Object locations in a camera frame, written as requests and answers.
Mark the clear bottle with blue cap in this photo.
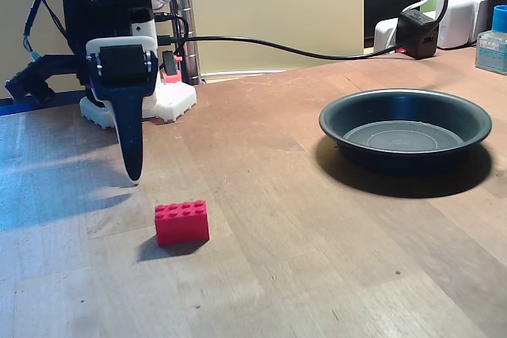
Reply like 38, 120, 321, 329
474, 4, 507, 76

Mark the long black cable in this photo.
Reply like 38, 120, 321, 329
158, 34, 402, 61

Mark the red lego block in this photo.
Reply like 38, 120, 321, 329
154, 199, 211, 248

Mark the red and black clamp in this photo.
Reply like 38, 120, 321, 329
161, 50, 184, 85

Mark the black gripper camera on bracket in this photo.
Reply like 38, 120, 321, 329
4, 54, 87, 108

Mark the white power strip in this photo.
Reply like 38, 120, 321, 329
373, 0, 492, 53

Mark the black cube power adapter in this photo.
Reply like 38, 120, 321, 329
397, 9, 440, 61

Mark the metal rack pole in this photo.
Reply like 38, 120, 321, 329
163, 0, 200, 86

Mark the dark round metal pan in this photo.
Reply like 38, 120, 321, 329
318, 88, 494, 176

